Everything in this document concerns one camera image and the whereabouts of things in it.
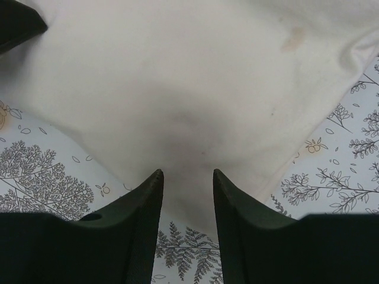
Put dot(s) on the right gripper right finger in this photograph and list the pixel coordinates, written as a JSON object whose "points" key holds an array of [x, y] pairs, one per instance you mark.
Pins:
{"points": [[260, 245]]}

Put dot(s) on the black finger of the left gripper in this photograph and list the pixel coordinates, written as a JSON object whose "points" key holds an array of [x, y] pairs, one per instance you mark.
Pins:
{"points": [[19, 23]]}

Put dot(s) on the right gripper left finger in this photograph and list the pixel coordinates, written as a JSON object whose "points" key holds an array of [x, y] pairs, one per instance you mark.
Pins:
{"points": [[115, 244]]}

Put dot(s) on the cream white t-shirt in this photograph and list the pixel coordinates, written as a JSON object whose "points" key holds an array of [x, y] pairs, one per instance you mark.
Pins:
{"points": [[192, 86]]}

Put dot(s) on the floral table mat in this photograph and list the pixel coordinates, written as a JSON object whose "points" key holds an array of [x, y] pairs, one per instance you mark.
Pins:
{"points": [[335, 172]]}

